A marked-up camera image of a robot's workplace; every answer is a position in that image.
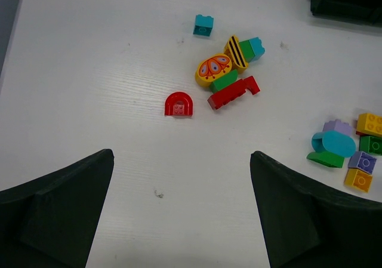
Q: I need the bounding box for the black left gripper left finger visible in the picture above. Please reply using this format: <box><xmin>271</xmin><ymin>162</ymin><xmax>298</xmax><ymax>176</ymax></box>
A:
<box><xmin>1</xmin><ymin>149</ymin><xmax>114</xmax><ymax>267</ymax></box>

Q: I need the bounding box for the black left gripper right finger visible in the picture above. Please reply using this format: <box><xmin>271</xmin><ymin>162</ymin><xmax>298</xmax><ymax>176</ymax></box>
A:
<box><xmin>250</xmin><ymin>151</ymin><xmax>381</xmax><ymax>267</ymax></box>

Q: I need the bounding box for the green slope lego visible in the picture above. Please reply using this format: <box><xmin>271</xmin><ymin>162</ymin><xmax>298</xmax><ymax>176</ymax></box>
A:
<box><xmin>306</xmin><ymin>152</ymin><xmax>345</xmax><ymax>168</ymax></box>

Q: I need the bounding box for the purple square lego brick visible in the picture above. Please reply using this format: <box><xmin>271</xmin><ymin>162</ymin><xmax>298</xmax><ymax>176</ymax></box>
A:
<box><xmin>348</xmin><ymin>151</ymin><xmax>377</xmax><ymax>174</ymax></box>

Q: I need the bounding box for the teal oval lego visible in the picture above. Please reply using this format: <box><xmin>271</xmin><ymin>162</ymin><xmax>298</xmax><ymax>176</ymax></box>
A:
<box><xmin>311</xmin><ymin>130</ymin><xmax>356</xmax><ymax>158</ymax></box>

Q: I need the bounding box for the green hollow lego brick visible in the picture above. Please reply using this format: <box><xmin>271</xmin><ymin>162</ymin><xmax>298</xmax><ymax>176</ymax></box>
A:
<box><xmin>359</xmin><ymin>135</ymin><xmax>382</xmax><ymax>156</ymax></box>

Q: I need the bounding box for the red square lego brick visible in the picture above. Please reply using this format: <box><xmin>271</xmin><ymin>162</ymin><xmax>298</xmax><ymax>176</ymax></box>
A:
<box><xmin>356</xmin><ymin>131</ymin><xmax>367</xmax><ymax>137</ymax></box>

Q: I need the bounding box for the yellow square lego brick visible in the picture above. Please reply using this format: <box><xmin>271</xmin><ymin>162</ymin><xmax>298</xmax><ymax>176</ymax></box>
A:
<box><xmin>344</xmin><ymin>168</ymin><xmax>373</xmax><ymax>193</ymax></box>

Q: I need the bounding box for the yellow 2x4 lego brick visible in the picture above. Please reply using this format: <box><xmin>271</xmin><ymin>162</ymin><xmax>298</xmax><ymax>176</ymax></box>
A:
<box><xmin>356</xmin><ymin>113</ymin><xmax>382</xmax><ymax>137</ymax></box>

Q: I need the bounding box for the long red lego brick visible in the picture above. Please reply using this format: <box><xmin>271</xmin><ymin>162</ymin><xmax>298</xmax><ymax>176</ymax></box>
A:
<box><xmin>208</xmin><ymin>79</ymin><xmax>246</xmax><ymax>110</ymax></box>

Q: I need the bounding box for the small red curved lego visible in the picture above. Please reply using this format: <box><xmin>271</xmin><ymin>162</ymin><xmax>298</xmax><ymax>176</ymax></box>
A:
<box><xmin>244</xmin><ymin>76</ymin><xmax>260</xmax><ymax>95</ymax></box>

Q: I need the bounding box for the green curved lego brick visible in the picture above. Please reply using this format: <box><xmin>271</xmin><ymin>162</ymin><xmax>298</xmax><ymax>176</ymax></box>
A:
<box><xmin>209</xmin><ymin>69</ymin><xmax>238</xmax><ymax>94</ymax></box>

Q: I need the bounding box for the red arch lego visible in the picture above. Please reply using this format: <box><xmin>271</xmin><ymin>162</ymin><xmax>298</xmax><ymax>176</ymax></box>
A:
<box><xmin>164</xmin><ymin>91</ymin><xmax>193</xmax><ymax>117</ymax></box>

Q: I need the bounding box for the light blue lego brick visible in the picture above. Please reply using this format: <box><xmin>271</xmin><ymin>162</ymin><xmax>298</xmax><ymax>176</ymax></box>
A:
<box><xmin>249</xmin><ymin>37</ymin><xmax>265</xmax><ymax>62</ymax></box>

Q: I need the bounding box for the yellow black striped lego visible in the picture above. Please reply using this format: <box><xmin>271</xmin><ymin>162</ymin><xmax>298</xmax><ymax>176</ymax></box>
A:
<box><xmin>224</xmin><ymin>35</ymin><xmax>248</xmax><ymax>74</ymax></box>

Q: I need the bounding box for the yellow butterfly oval lego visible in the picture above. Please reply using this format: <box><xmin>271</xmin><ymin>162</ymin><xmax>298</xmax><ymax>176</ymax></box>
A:
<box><xmin>195</xmin><ymin>53</ymin><xmax>232</xmax><ymax>87</ymax></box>

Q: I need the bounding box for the green square lego brick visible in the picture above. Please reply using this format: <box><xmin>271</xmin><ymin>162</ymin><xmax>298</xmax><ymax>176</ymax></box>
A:
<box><xmin>239</xmin><ymin>40</ymin><xmax>255</xmax><ymax>63</ymax></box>

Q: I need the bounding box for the teal square lego brick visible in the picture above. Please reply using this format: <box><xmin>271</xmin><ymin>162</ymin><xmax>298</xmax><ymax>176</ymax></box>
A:
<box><xmin>193</xmin><ymin>14</ymin><xmax>214</xmax><ymax>37</ymax></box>

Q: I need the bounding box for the black container row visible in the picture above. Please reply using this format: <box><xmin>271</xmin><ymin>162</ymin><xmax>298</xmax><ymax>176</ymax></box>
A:
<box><xmin>310</xmin><ymin>0</ymin><xmax>381</xmax><ymax>27</ymax></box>

